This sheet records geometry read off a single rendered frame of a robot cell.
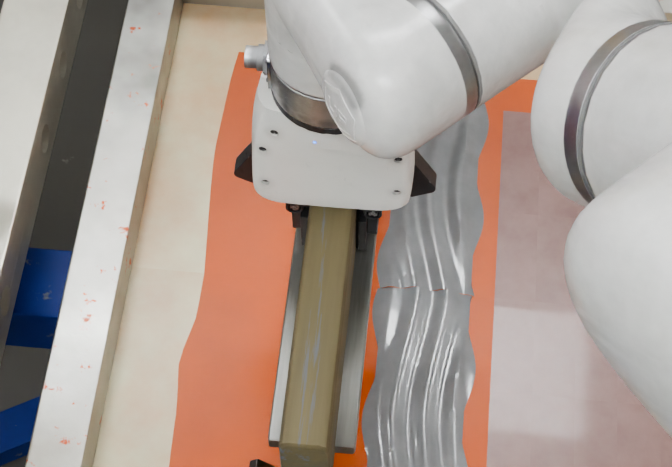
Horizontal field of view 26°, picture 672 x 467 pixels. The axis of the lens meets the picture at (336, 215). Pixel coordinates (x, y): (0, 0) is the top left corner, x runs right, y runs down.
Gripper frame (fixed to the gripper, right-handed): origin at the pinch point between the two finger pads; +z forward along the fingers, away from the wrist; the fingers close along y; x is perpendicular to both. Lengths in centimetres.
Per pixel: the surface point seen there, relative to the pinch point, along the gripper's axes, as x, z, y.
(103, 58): 91, 105, -48
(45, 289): -0.3, 13.8, -22.5
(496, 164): 12.2, 10.5, 11.3
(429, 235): 4.8, 9.8, 6.5
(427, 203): 7.6, 9.7, 6.2
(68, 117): 78, 105, -51
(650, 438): -9.6, 10.7, 23.0
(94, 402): -12.2, 7.1, -15.4
